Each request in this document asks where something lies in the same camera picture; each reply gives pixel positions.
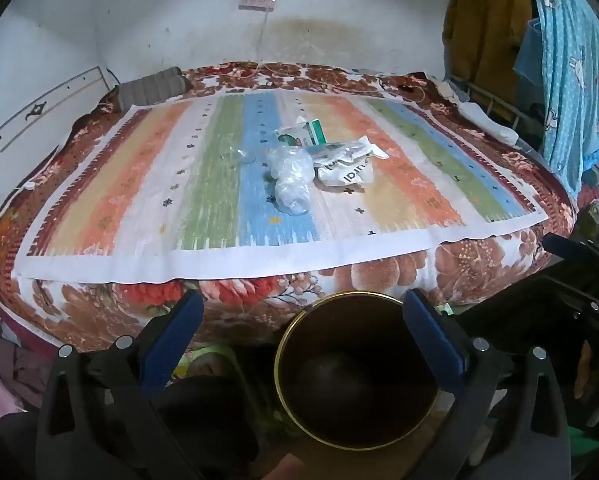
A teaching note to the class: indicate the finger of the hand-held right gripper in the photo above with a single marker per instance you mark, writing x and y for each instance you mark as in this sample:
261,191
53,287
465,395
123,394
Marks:
569,260

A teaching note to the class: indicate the blue printed hanging cloth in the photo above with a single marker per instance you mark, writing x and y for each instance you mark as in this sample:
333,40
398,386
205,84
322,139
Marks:
574,85

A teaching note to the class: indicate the yellow hanging garment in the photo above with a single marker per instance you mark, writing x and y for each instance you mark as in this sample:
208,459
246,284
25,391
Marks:
489,35

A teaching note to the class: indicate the brown floral blanket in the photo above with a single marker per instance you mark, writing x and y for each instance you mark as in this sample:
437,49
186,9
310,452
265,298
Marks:
479,265

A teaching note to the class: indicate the plain blue cloth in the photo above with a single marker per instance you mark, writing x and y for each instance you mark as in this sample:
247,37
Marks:
527,55

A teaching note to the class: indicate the striped colourful mat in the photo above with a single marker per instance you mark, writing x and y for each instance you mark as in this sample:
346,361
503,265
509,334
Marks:
219,210

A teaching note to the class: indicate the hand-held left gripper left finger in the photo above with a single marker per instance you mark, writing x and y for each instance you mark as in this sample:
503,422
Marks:
172,342

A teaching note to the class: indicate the dark bin with gold rim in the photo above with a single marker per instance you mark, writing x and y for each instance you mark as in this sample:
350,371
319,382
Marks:
354,385

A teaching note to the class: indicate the metal rack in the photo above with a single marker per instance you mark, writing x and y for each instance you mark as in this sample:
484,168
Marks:
484,97

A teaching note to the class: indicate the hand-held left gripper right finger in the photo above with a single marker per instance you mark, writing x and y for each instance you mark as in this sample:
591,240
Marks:
434,342

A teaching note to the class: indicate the pink power strip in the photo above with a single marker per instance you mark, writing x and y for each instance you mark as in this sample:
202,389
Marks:
257,1

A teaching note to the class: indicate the white cloth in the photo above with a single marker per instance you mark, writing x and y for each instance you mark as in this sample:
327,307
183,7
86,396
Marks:
484,120

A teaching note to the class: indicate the green white carton box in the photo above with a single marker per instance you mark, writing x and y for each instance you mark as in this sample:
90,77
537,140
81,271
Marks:
307,132

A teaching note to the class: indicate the grey pillow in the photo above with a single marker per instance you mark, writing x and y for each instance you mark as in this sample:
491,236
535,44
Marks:
152,87

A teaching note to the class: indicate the clear plastic wrapper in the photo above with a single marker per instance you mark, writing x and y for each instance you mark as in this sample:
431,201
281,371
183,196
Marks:
239,156

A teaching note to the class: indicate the white headboard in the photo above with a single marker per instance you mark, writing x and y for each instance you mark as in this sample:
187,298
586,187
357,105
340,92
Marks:
39,125

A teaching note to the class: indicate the pink cloth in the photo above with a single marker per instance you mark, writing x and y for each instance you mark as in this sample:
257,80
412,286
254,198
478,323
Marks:
9,360

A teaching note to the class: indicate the clear plastic bag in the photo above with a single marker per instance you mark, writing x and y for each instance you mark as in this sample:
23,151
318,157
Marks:
289,162
292,197

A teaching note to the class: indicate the white printed plastic bag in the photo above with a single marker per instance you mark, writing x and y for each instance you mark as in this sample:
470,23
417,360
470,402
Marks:
347,165

